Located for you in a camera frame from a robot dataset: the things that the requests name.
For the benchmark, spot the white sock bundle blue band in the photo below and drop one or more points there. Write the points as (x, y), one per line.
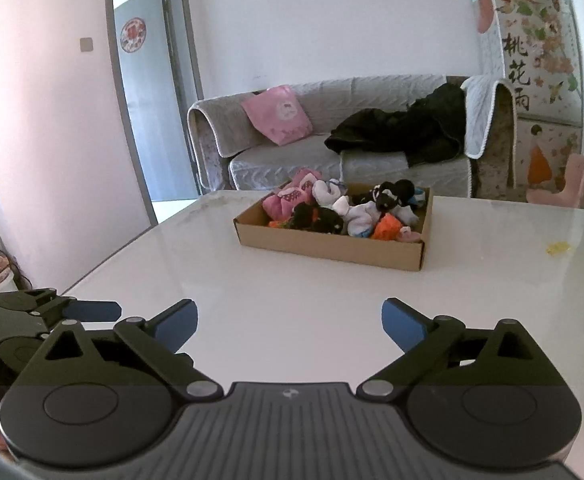
(324, 192)

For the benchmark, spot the pink cushion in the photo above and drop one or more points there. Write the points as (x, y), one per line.
(277, 115)

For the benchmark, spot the black clothing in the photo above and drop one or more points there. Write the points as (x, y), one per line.
(397, 130)

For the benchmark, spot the cardboard box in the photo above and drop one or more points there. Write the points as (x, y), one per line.
(332, 250)

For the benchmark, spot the pink polka dot sock bundle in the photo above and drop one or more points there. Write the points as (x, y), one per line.
(287, 200)

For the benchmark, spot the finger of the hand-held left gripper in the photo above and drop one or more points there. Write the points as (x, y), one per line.
(92, 311)
(132, 374)

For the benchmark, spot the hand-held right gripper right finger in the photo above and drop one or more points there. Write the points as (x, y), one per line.
(402, 325)

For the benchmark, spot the black sock roll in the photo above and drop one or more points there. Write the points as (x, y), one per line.
(317, 217)
(392, 191)

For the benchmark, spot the round red door decoration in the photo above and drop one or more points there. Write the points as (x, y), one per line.
(133, 34)

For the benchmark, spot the grey sofa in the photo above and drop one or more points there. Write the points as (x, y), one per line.
(272, 160)

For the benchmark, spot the floral patterned refrigerator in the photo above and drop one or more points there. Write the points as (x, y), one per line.
(537, 35)

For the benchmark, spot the white desktop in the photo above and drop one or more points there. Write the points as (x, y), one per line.
(292, 285)

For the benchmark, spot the grey door frame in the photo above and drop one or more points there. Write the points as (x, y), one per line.
(188, 60)

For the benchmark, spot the orange sock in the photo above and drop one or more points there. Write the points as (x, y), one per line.
(278, 223)
(388, 227)

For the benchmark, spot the white quilted armrest cover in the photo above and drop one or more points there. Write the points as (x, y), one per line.
(482, 110)

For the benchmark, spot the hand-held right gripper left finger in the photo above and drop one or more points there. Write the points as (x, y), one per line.
(177, 330)

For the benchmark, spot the wall switch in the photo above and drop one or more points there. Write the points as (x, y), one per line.
(86, 44)

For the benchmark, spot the pink plastic chair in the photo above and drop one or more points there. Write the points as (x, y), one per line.
(567, 185)

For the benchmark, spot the pink white sock roll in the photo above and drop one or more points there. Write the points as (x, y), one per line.
(411, 235)

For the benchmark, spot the light grey sock bundle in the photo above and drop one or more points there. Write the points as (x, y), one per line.
(364, 220)

